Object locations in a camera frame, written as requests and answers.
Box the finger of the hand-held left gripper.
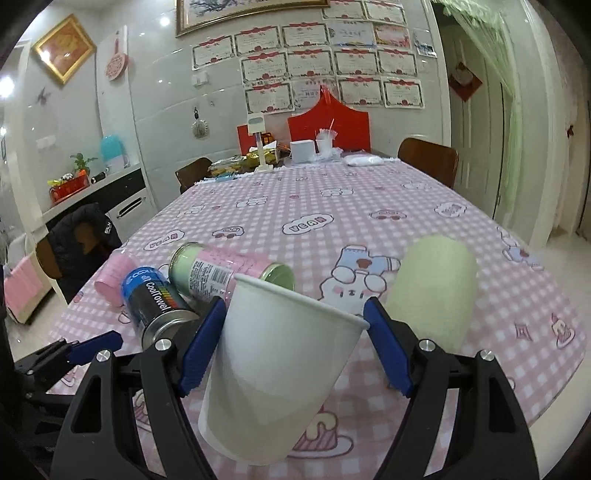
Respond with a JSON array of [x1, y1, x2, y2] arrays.
[[14, 330, 123, 393]]

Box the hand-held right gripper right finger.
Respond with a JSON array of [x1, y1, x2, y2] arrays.
[[362, 298, 541, 480]]

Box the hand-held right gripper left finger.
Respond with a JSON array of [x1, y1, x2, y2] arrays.
[[51, 298, 227, 480]]

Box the white paper cup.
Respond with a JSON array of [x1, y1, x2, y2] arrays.
[[198, 273, 370, 466]]

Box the pink cup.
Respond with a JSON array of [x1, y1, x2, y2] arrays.
[[93, 254, 136, 308]]

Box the pale green cup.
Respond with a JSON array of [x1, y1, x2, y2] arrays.
[[385, 234, 478, 354]]

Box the clear plastic cup with straws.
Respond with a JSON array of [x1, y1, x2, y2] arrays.
[[315, 119, 339, 160]]

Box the blue can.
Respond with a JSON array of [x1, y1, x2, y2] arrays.
[[121, 266, 200, 352]]

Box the green and pink can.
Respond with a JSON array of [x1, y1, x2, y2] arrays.
[[168, 241, 296, 317]]

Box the pink cushion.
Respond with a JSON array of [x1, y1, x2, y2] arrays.
[[4, 256, 48, 325]]

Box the brown wooden chair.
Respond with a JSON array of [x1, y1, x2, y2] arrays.
[[174, 157, 214, 193], [34, 220, 100, 296], [397, 137, 460, 189]]

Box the black jacket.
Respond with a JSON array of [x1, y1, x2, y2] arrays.
[[46, 203, 123, 305]]

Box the black and white cabinet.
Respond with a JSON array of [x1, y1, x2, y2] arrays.
[[39, 165, 149, 259]]

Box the red basket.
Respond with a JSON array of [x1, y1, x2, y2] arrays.
[[48, 173, 91, 204]]

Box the pink checked tablecloth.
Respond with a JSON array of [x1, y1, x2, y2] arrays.
[[46, 157, 587, 480]]

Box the pile of gold snack packets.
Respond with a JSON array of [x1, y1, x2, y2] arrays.
[[205, 153, 260, 179]]

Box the small potted plant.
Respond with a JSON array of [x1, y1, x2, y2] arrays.
[[70, 152, 99, 179]]

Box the white plastic bag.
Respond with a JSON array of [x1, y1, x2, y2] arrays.
[[344, 152, 385, 168]]

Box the light blue humidifier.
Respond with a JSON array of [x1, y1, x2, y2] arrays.
[[100, 134, 130, 168]]

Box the white desk lamp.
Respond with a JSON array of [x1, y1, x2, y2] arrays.
[[247, 115, 274, 173]]

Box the red box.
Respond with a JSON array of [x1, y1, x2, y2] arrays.
[[237, 124, 274, 156]]

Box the white square box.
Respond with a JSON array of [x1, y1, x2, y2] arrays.
[[289, 140, 316, 165]]

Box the white door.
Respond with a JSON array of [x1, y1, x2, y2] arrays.
[[436, 23, 514, 223]]

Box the red shaped board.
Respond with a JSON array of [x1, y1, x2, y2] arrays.
[[287, 85, 372, 154]]

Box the red diamond door decoration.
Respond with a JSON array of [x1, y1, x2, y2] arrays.
[[449, 62, 484, 103]]

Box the pale green lace curtain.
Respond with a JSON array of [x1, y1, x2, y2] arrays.
[[434, 0, 532, 222]]

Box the gold framed picture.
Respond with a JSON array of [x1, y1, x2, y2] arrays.
[[31, 14, 97, 86]]

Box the hanging wall ornament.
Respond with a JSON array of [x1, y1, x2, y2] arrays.
[[191, 106, 209, 140]]

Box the pink round wall ornament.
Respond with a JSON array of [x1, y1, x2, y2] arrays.
[[105, 25, 129, 84]]

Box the group of wall certificates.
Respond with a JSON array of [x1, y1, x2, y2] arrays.
[[191, 0, 426, 116]]

